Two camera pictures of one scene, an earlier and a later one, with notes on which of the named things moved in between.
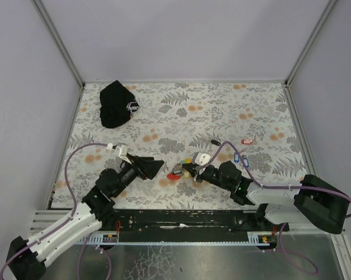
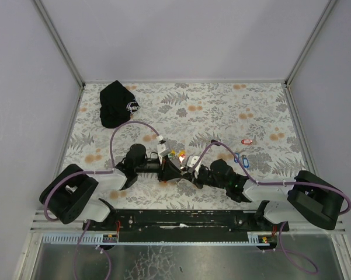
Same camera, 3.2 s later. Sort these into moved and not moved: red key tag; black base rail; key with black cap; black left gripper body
Moved: black left gripper body
Not moved: black base rail; red key tag; key with black cap
